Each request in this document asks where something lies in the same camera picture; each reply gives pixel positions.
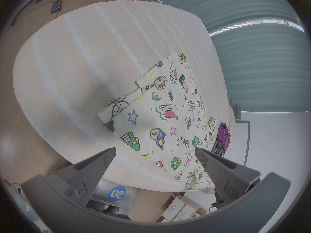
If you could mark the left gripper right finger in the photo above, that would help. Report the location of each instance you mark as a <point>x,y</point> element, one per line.
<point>226,176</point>

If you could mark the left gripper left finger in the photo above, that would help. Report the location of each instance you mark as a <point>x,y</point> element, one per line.
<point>80,176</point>

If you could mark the white printed pyjama garment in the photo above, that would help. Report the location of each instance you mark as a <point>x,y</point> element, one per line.
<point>158,120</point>

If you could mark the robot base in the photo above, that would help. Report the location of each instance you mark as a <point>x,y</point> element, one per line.
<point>114,195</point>

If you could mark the bed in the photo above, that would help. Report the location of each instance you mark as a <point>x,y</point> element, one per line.
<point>97,45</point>

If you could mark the grey garment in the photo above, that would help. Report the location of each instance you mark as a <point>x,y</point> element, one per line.
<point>218,148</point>

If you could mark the purple garment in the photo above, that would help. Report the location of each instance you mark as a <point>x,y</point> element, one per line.
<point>224,133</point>

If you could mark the white wooden bedside table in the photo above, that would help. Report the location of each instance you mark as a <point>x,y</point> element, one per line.
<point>179,209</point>

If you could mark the grey bedside table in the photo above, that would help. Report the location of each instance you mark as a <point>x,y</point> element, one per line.
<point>236,110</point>

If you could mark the black power adapter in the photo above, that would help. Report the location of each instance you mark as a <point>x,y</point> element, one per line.
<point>56,6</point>

